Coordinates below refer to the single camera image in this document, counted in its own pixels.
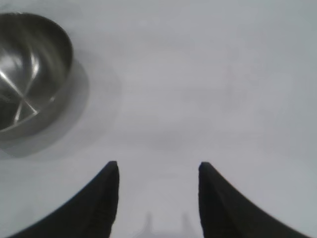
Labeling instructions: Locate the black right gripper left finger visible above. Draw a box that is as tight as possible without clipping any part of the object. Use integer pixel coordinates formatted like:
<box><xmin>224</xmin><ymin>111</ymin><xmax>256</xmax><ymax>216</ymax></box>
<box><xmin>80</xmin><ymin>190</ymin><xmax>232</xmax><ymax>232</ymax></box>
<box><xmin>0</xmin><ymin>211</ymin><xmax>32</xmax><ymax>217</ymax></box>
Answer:
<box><xmin>6</xmin><ymin>160</ymin><xmax>120</xmax><ymax>238</ymax></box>

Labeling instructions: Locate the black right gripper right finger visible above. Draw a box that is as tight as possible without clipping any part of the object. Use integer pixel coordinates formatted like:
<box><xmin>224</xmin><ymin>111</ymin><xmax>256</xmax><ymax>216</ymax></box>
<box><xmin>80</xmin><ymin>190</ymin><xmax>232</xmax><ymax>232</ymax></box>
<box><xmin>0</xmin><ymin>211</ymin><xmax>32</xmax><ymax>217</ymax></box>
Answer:
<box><xmin>198</xmin><ymin>162</ymin><xmax>316</xmax><ymax>238</ymax></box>

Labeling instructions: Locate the stainless steel mixing bowl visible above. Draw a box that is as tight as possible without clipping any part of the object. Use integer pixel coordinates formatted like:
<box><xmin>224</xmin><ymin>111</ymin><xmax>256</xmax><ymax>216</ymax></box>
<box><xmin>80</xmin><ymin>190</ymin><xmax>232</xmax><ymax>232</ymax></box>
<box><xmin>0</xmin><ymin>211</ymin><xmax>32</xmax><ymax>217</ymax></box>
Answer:
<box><xmin>0</xmin><ymin>12</ymin><xmax>90</xmax><ymax>149</ymax></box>

